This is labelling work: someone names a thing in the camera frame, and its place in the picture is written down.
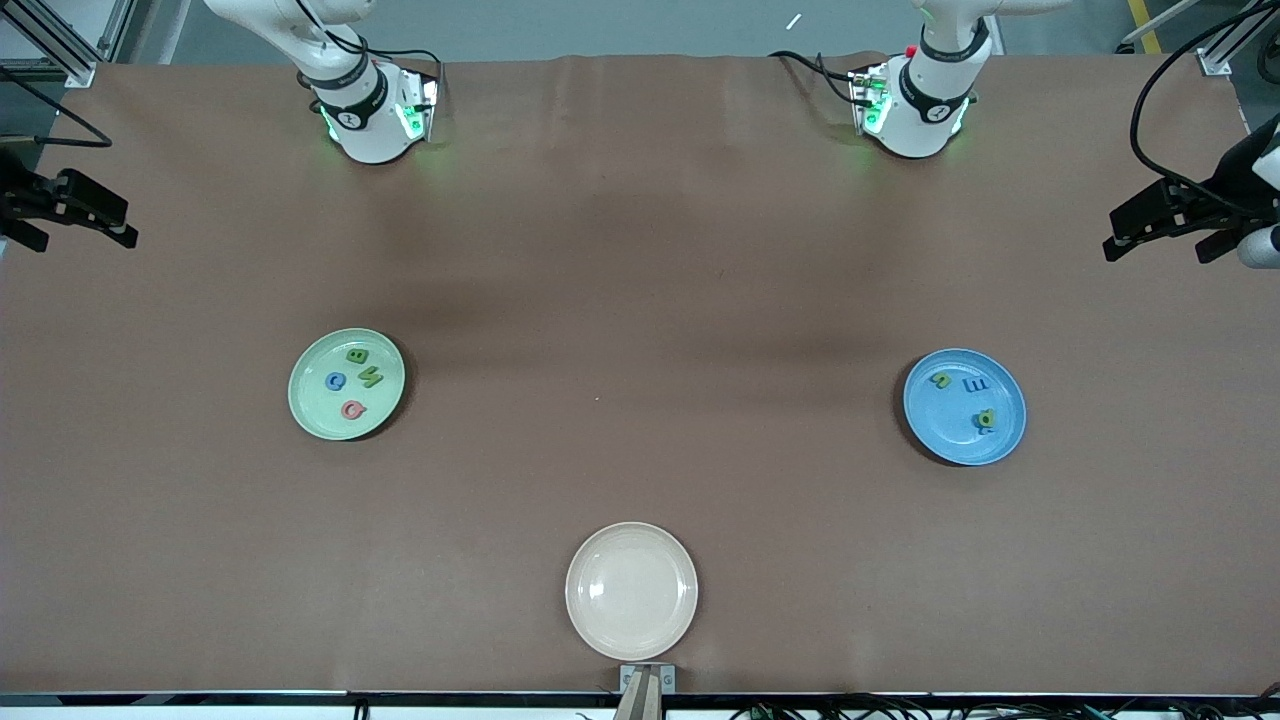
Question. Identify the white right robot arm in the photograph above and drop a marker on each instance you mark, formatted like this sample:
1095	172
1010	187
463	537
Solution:
370	120

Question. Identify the blue letter m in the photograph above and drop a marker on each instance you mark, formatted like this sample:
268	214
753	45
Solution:
976	385

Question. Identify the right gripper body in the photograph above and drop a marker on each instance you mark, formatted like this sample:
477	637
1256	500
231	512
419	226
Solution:
22	194

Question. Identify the red letter Q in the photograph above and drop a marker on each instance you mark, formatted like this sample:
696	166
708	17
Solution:
345	410

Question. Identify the base connector box green light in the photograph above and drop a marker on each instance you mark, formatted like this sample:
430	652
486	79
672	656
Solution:
868	100
415	100

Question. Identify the green letter p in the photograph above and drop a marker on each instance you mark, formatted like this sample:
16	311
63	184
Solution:
986	417

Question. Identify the grey metal bar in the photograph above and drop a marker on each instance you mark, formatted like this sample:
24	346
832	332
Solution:
1160	22

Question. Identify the beige plate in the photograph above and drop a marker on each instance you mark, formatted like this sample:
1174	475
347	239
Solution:
631	590

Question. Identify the green letter N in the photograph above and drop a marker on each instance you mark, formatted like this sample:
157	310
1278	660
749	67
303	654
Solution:
371	377

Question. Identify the light green plate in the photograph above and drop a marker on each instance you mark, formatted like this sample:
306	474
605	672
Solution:
315	400

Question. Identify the blue plate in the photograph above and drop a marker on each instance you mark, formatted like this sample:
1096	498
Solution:
945	430

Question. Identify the blue letter C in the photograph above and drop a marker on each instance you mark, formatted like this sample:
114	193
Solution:
328	382

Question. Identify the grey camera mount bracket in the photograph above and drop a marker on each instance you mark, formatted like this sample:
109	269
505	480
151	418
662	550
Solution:
647	690

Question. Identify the brown table mat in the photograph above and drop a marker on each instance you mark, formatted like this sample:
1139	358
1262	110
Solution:
640	200

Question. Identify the aluminium frame profile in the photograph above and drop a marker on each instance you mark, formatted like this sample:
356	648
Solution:
115	25
60	45
1235	40

